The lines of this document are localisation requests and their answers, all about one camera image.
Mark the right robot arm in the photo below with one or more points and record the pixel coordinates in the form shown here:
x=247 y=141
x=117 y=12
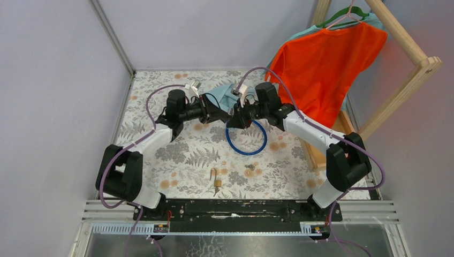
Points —
x=346 y=160

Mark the brass padlock with key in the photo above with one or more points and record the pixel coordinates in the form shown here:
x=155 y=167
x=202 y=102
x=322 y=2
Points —
x=217 y=183

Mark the blue cable lock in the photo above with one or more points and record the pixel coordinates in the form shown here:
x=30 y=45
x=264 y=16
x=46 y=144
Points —
x=248 y=142

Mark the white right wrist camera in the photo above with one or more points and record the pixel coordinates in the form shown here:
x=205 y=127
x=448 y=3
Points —
x=240 y=92

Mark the pink clothes hanger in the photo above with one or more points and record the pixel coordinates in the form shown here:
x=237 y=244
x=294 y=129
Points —
x=350 y=17

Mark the orange t-shirt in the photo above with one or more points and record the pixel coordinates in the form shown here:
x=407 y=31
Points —
x=319 y=69

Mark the teal t-shirt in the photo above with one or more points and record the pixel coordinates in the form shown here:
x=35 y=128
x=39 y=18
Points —
x=370 y=19

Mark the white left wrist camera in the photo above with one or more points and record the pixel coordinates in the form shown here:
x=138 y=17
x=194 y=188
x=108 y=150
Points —
x=193 y=88

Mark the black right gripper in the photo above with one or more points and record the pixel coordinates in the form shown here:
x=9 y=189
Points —
x=238 y=121

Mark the wooden clothes rack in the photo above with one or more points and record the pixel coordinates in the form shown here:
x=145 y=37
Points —
x=424 y=68

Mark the light blue towel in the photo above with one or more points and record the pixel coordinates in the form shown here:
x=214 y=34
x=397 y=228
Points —
x=224 y=95

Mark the green clothes hanger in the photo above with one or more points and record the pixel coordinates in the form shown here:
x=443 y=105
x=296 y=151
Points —
x=343 y=13

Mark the aluminium slotted rail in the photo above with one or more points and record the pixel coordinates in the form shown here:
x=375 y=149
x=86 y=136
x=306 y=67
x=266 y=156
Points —
x=231 y=228

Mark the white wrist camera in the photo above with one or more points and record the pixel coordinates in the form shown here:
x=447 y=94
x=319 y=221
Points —
x=240 y=92
x=193 y=88

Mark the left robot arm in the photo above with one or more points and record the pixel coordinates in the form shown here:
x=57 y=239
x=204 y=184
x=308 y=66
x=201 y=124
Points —
x=121 y=170

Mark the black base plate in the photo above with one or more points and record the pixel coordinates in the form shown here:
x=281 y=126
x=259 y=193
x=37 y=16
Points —
x=216 y=211

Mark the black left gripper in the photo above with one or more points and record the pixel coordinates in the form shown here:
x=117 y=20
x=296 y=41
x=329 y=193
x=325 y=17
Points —
x=208 y=111

